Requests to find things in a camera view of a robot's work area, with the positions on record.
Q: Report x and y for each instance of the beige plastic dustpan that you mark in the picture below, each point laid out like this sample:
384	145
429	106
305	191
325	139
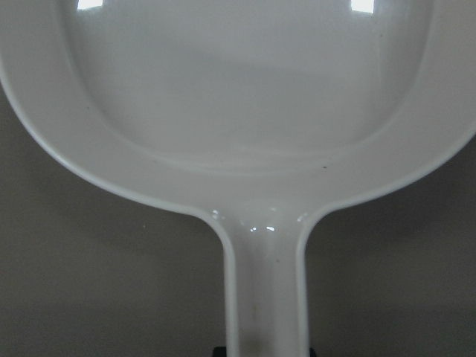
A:
257	117

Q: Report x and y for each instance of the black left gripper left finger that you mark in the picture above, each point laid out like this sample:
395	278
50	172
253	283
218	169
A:
219	352

